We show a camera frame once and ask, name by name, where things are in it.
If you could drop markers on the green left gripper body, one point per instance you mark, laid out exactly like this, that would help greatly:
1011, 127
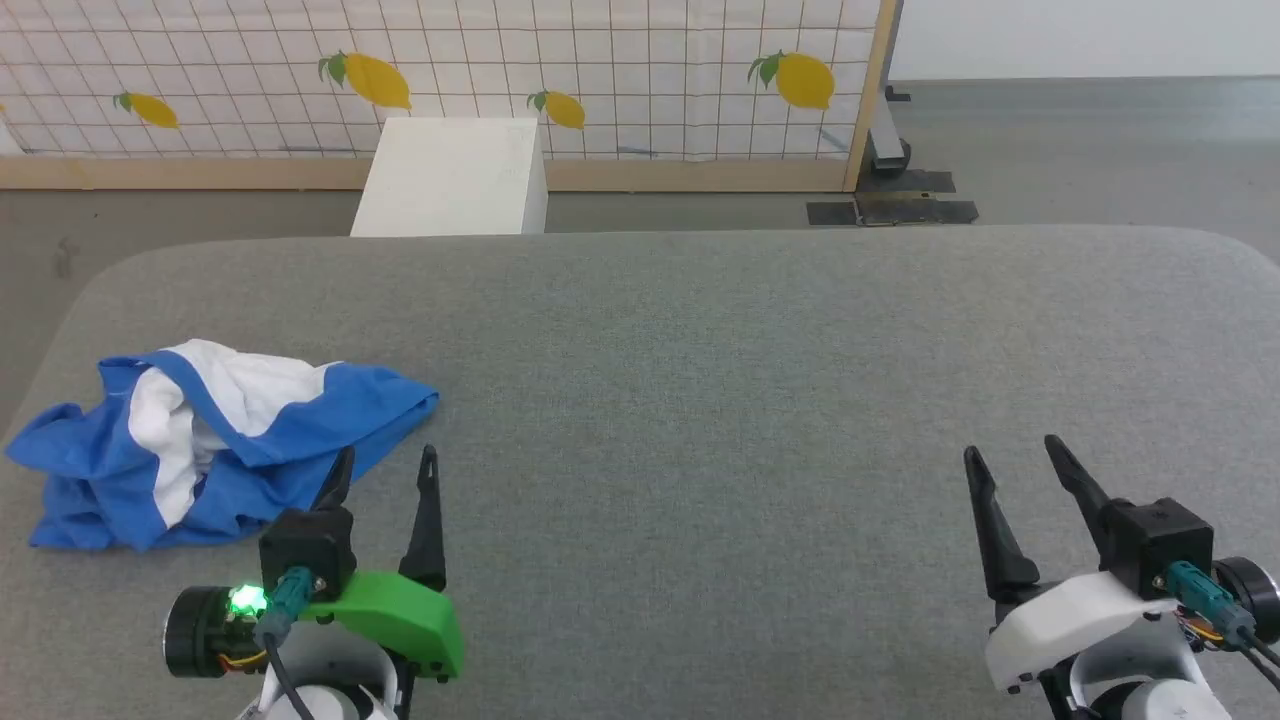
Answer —
400, 615

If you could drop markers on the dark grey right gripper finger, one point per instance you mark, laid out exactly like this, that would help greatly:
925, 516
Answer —
1080, 485
1000, 550

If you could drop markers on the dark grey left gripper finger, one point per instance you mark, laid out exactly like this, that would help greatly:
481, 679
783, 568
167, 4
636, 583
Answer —
428, 530
338, 485

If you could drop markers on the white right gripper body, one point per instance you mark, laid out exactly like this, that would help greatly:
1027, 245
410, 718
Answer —
1070, 620

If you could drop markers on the blue and white garment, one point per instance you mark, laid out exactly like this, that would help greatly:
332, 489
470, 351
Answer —
330, 410

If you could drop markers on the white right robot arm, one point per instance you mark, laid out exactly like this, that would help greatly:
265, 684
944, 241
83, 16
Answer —
1130, 685

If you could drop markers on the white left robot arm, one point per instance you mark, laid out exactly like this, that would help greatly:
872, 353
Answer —
335, 690

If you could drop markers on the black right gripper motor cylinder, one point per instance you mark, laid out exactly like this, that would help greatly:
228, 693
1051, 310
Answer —
1255, 590

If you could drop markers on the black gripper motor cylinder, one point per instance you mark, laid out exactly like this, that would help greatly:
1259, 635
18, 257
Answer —
1255, 590
195, 630

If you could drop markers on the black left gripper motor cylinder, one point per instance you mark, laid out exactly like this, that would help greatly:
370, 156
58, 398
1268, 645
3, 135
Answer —
195, 630

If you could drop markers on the dark grey floor tape patch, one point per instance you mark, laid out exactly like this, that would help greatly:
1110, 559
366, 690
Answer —
920, 212
832, 213
925, 181

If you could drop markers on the white box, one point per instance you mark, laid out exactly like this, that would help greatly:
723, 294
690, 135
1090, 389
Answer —
450, 180

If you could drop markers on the grey metal partition stand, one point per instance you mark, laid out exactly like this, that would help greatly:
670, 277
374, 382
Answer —
888, 140

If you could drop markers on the lemon print partition panel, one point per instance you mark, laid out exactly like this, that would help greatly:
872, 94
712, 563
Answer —
650, 60

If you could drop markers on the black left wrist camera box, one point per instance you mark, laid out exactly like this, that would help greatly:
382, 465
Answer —
305, 545

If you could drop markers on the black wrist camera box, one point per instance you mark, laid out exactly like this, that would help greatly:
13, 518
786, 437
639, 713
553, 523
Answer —
305, 545
1160, 535

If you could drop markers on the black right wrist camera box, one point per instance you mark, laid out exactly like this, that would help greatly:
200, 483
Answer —
1160, 535

